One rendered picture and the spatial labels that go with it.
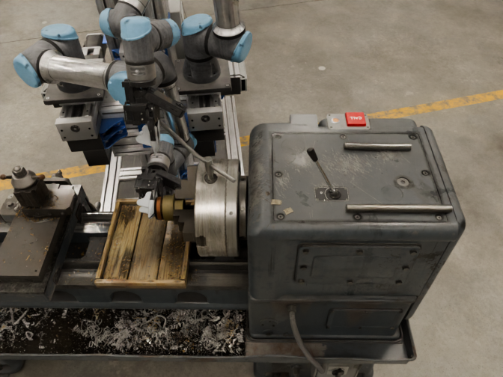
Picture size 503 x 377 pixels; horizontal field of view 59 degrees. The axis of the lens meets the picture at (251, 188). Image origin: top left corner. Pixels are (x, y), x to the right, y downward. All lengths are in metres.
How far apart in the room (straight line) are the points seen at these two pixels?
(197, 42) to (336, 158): 0.69
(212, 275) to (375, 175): 0.64
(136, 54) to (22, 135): 2.59
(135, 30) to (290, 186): 0.58
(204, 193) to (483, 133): 2.71
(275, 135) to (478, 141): 2.38
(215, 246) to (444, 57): 3.39
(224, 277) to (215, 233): 0.28
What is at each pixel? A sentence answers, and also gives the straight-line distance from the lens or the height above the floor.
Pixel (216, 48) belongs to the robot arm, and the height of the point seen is 1.33.
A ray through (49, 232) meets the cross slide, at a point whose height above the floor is 0.97.
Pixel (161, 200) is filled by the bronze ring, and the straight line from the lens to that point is 1.45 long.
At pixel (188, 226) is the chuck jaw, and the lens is 1.36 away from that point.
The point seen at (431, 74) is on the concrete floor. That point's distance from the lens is 4.13.
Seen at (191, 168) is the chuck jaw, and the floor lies 1.19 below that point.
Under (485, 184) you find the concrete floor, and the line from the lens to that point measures 3.30.
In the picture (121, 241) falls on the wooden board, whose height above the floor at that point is 0.88.
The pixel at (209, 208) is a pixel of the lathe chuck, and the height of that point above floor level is 1.20.
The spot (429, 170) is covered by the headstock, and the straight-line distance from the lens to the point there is 1.40.
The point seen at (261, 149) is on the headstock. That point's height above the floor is 1.25.
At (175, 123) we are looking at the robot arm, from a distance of 1.67.
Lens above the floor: 2.21
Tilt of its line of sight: 49 degrees down
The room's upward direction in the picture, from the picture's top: 1 degrees counter-clockwise
